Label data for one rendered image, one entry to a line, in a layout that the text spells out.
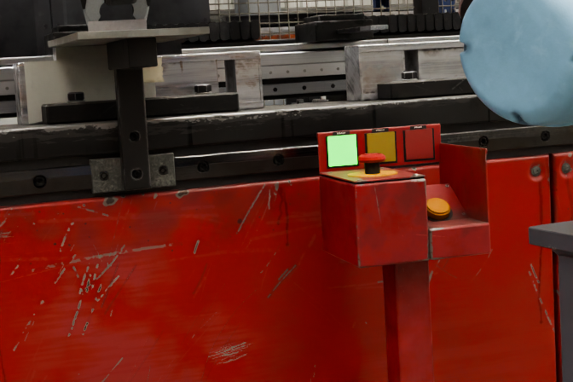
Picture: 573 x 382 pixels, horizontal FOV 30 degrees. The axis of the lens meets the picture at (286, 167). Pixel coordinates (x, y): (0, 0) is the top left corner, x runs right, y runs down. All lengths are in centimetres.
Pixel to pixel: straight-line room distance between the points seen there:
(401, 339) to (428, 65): 54
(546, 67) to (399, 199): 67
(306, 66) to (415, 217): 66
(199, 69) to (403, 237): 46
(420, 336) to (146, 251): 42
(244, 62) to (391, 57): 27
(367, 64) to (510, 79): 100
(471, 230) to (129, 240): 50
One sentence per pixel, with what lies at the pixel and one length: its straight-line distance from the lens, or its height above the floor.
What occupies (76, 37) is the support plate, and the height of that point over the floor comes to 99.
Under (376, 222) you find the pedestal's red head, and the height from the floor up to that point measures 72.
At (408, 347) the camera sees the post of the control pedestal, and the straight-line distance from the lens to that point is 157.
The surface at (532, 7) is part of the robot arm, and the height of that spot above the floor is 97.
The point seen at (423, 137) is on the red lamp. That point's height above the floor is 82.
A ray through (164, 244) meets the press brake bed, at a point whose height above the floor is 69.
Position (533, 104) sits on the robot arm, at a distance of 84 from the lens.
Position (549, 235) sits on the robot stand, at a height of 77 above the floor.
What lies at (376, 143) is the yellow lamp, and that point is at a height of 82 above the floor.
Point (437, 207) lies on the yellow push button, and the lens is 157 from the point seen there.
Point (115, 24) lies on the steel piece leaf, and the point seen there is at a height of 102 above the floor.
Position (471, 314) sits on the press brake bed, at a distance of 183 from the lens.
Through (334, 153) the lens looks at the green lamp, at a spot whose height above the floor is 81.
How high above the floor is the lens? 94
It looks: 5 degrees down
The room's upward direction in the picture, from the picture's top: 3 degrees counter-clockwise
